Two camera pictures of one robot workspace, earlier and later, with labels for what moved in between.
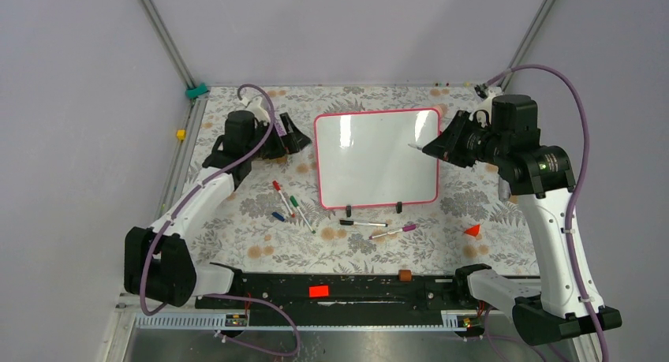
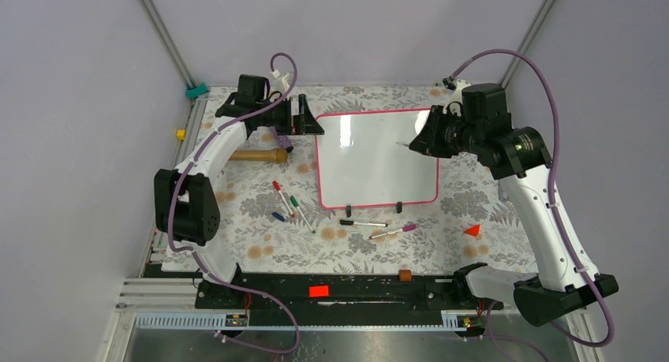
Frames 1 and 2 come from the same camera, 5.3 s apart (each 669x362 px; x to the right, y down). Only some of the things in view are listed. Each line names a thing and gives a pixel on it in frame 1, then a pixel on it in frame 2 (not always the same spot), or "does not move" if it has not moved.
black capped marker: x=353 y=222 does not move
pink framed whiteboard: x=364 y=158 does not move
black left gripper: x=293 y=142 → x=304 y=123
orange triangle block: x=472 y=230 does not move
